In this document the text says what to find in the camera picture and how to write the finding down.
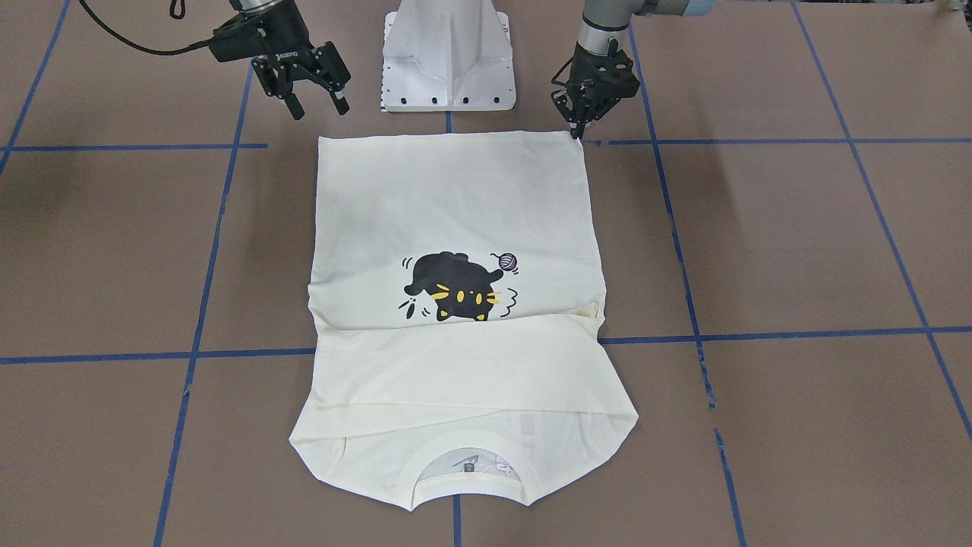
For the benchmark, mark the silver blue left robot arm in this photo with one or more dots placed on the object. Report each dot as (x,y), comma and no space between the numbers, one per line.
(609,21)

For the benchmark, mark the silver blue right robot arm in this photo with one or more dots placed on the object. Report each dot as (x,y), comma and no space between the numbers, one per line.
(274,36)

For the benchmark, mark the white camera post with base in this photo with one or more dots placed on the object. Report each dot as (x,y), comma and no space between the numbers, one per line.
(447,56)

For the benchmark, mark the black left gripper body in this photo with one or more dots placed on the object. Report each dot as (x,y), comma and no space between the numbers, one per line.
(590,96)

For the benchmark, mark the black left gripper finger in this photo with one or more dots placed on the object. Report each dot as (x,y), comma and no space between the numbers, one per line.
(587,113)
(568,111)

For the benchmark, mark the cream long-sleeve Twinkle shirt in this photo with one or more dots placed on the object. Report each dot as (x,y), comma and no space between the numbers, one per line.
(457,293)

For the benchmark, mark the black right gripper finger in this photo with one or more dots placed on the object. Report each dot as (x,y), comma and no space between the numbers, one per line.
(293,104)
(336,92)

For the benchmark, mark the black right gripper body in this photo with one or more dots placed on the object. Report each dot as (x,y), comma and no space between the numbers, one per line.
(278,33)

